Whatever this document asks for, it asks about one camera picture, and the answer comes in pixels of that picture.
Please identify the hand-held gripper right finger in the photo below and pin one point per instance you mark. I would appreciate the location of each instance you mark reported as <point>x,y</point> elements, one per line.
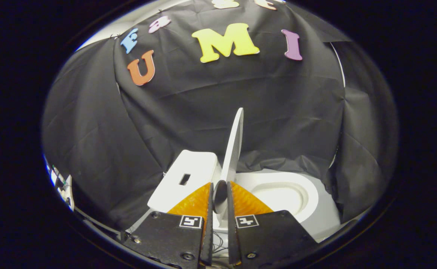
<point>270,239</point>

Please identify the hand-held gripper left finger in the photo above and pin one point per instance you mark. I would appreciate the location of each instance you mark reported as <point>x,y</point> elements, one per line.
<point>166,239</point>

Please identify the grey toilet lid pull tab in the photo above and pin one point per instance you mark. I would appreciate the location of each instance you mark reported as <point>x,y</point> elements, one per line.
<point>220,196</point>

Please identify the white toilet lid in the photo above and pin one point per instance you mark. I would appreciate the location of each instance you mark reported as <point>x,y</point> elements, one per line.
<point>234,145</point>

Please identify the black backdrop cloth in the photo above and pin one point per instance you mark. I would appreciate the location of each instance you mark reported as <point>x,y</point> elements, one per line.
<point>203,104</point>

